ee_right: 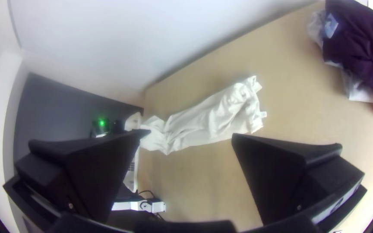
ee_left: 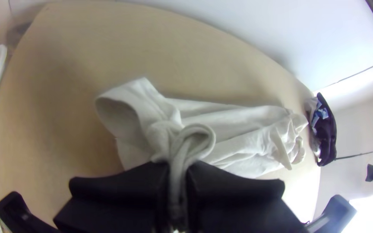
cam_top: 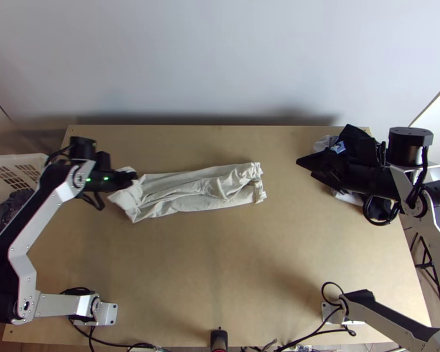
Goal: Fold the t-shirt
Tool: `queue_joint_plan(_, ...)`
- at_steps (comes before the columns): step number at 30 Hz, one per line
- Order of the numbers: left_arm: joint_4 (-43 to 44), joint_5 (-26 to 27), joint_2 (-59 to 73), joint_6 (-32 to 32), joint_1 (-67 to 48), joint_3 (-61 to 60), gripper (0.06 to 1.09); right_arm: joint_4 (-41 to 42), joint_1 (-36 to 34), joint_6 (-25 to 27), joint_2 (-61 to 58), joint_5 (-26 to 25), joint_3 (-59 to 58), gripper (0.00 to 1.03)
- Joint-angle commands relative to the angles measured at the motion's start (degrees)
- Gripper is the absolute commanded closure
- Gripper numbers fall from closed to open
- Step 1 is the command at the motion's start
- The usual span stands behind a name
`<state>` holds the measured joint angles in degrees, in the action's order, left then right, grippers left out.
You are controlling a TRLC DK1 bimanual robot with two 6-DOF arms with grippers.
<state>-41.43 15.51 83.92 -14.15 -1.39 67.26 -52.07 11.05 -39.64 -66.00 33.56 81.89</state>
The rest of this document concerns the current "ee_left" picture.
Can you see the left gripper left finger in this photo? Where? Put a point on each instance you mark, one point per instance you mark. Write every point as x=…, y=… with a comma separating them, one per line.
x=118, y=200

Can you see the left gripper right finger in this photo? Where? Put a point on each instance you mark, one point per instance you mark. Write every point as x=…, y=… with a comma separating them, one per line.
x=235, y=204

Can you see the white t-shirt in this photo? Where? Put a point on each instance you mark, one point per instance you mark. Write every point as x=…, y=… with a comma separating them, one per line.
x=238, y=136

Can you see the heap of clothes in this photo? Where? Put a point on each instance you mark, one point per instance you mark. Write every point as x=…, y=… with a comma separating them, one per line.
x=327, y=136

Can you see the black tripod stand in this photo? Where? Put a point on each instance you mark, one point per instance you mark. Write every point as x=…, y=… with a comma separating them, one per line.
x=358, y=155

